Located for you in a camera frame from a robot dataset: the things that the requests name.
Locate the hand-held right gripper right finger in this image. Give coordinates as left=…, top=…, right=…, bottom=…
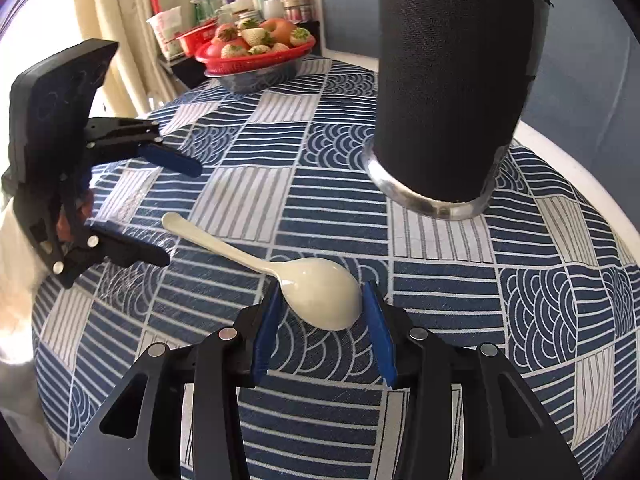
left=361, top=280, right=583, bottom=480

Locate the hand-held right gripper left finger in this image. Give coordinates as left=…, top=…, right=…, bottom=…
left=57, top=285, right=286, bottom=480

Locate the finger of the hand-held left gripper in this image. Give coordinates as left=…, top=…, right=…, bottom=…
left=86, top=221, right=172, bottom=268
left=85, top=116, right=203, bottom=178

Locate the large cream spoon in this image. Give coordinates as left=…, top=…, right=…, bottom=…
left=161, top=212, right=362, bottom=332

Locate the black mesh utensil holder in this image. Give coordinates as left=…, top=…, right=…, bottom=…
left=364, top=0, right=555, bottom=220

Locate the person's left forearm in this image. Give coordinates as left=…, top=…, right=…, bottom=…
left=0, top=205, right=56, bottom=361

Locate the person's left hand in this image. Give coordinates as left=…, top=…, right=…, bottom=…
left=55, top=187, right=95, bottom=241

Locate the cream curtain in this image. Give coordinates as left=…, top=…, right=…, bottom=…
left=70, top=0, right=201, bottom=116

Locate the metal bowl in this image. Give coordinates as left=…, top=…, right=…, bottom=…
left=207, top=57, right=306, bottom=93

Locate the clear measuring cup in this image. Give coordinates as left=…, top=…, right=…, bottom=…
left=146, top=6, right=185, bottom=59

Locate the pile of strawberries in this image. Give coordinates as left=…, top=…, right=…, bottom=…
left=212, top=17, right=313, bottom=58

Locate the orange red apple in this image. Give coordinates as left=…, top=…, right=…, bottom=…
left=260, top=18, right=297, bottom=46

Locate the pink glitter jar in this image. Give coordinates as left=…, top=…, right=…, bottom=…
left=280, top=0, right=313, bottom=23

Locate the blue padded headboard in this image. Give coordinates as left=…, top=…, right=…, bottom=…
left=320, top=0, right=640, bottom=196

